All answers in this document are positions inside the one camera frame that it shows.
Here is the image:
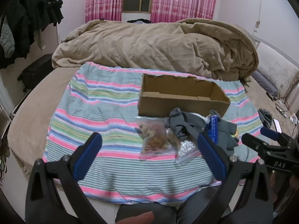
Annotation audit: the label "blue tissue packet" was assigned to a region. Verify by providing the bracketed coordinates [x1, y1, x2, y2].
[208, 115, 219, 145]

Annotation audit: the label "grey pillow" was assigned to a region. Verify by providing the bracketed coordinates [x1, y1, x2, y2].
[251, 70, 278, 97]

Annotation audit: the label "pink curtain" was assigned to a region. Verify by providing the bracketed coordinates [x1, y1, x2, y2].
[150, 0, 216, 23]
[85, 0, 123, 22]

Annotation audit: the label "smartphone on bed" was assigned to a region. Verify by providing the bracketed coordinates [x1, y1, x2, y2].
[273, 119, 282, 133]

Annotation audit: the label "dark grey sock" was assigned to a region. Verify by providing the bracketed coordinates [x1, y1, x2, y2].
[166, 108, 208, 141]

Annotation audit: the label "grey trouser legs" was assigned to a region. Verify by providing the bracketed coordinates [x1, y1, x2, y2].
[115, 187, 219, 223]

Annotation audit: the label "pink curtain right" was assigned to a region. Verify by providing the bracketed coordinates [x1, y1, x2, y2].
[150, 0, 216, 23]

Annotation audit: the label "bag of brown snacks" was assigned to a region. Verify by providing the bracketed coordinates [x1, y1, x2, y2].
[136, 116, 172, 160]

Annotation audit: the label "brown cardboard box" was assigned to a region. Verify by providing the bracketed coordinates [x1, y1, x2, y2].
[138, 74, 231, 117]

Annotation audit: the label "pink curtain left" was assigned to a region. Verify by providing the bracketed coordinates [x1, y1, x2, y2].
[85, 0, 123, 22]

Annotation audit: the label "bag of cotton swabs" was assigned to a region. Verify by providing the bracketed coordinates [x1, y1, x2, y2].
[166, 128, 200, 166]

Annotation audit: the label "person's right hand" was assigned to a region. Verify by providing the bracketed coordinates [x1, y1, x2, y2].
[270, 171, 298, 214]

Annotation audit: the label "beige floral pillow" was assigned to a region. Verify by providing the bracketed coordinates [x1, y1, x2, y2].
[256, 42, 298, 98]

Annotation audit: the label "striped colourful towel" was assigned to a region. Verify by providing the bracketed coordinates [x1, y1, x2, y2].
[41, 61, 269, 206]

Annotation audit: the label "beige crumpled blanket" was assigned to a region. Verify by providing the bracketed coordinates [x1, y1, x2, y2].
[52, 18, 259, 81]

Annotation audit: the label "grey cloth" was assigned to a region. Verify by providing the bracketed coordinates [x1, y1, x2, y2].
[210, 110, 239, 156]
[258, 108, 273, 128]

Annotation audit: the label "grey cloth on bed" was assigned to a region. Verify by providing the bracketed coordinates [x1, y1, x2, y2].
[258, 108, 273, 128]

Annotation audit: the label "black hanging clothes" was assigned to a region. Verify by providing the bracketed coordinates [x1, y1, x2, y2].
[1, 0, 63, 69]

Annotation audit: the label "black suitcase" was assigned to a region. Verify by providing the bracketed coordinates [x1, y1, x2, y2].
[17, 54, 54, 93]

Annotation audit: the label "person's left hand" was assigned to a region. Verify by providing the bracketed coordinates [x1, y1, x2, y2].
[116, 211, 155, 224]

